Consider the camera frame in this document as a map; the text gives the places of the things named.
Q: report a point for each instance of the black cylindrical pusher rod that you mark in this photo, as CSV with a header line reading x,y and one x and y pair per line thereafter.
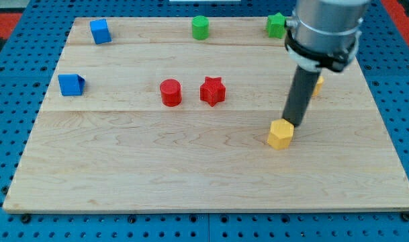
x,y
299,95

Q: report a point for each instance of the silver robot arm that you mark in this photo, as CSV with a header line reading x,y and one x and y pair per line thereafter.
x,y
321,34

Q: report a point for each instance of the green star block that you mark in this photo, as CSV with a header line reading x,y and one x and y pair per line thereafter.
x,y
275,26

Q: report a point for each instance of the red star block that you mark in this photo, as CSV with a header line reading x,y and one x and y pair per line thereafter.
x,y
212,91

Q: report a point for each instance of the yellow block behind rod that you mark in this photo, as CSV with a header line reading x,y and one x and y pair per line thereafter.
x,y
318,86

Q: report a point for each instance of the yellow pentagon block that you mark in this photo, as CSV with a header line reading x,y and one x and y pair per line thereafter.
x,y
280,134

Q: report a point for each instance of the green cylinder block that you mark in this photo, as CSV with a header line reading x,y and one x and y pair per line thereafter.
x,y
200,27

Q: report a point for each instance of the red cylinder block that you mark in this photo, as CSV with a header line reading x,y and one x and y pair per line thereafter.
x,y
170,90

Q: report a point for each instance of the wooden board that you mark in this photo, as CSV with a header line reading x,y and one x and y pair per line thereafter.
x,y
117,149

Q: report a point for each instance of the blue cube block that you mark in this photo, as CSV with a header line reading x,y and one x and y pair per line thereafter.
x,y
100,31

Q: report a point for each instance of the blue triangular prism block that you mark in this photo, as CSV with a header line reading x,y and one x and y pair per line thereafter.
x,y
71,84

